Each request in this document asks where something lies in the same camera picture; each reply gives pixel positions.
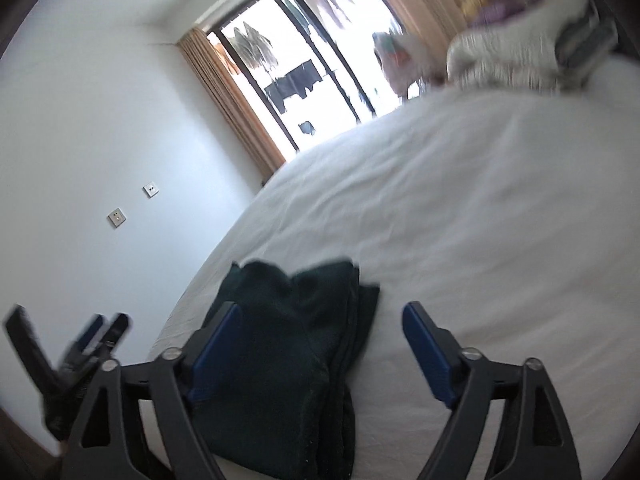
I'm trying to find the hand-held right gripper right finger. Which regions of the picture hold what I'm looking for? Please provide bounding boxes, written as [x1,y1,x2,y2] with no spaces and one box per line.
[402,301,583,480]

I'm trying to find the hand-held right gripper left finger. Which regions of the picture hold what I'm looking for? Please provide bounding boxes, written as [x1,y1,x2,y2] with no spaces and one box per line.
[60,301,243,480]

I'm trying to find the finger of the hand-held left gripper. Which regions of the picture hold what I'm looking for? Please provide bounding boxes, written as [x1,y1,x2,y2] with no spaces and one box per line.
[74,312,131,361]
[4,305,57,396]

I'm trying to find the dark green fleece cloth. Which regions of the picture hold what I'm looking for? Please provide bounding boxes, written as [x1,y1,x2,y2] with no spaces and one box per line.
[192,258,381,480]

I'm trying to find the white bed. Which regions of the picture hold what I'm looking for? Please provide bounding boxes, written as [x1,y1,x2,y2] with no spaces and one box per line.
[137,55,636,480]

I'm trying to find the tan curtain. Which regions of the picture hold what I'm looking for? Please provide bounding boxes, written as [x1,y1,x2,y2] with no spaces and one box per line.
[357,0,481,48]
[178,27,287,183]

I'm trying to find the glass balcony door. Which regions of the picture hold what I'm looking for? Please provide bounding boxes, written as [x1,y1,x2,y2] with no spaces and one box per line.
[207,0,426,153]

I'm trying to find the dark hanging garment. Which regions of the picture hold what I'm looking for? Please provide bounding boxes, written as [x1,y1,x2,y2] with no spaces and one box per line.
[264,59,323,113]

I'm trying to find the white plastic bag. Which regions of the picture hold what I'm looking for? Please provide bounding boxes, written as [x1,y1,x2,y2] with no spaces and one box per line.
[372,30,441,98]

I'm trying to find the white crumpled blanket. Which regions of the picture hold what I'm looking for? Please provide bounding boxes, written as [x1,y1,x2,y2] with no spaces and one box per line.
[446,0,591,92]

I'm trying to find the grey striped folded cloth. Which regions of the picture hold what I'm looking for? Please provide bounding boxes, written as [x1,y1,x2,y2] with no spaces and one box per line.
[555,7,621,92]

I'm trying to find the purple cloth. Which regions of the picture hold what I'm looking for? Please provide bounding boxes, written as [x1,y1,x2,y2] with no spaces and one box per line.
[470,0,531,28]

